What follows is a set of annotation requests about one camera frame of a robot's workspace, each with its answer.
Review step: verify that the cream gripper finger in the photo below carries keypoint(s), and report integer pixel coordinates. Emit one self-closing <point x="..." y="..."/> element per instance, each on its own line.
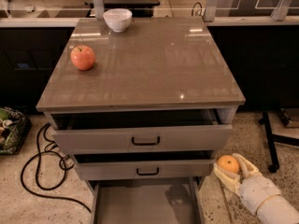
<point x="248" y="169"/>
<point x="230" y="180"/>

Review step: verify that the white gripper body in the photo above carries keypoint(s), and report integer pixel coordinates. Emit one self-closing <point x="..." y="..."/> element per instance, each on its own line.
<point x="257" y="191"/>

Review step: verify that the orange fruit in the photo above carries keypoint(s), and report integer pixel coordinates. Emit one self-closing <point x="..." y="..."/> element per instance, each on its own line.
<point x="229" y="163"/>

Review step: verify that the grey bottom drawer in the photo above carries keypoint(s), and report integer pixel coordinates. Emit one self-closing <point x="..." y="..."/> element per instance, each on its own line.
<point x="147" y="201"/>

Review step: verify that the grey drawer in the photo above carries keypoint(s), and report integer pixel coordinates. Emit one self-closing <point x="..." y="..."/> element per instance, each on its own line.
<point x="117" y="166"/>
<point x="147" y="201"/>
<point x="168" y="138"/>

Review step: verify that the grey top drawer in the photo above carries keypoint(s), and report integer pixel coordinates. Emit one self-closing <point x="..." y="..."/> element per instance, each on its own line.
<point x="168" y="138"/>

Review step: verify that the grey middle drawer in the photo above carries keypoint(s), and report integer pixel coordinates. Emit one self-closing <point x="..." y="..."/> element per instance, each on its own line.
<point x="117" y="166"/>

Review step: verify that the grey drawer cabinet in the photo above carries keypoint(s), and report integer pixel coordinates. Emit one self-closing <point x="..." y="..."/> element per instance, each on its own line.
<point x="159" y="72"/>

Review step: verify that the black wheeled stand leg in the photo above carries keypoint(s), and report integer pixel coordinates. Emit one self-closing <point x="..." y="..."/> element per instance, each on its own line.
<point x="271" y="139"/>

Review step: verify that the red apple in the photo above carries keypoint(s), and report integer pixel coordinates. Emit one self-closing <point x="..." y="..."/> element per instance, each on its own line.
<point x="82" y="57"/>

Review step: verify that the white bowl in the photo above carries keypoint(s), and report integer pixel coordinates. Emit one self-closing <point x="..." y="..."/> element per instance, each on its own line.
<point x="118" y="19"/>

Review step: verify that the basket of mixed items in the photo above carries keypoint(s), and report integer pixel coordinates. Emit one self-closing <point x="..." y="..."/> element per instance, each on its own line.
<point x="14" y="128"/>

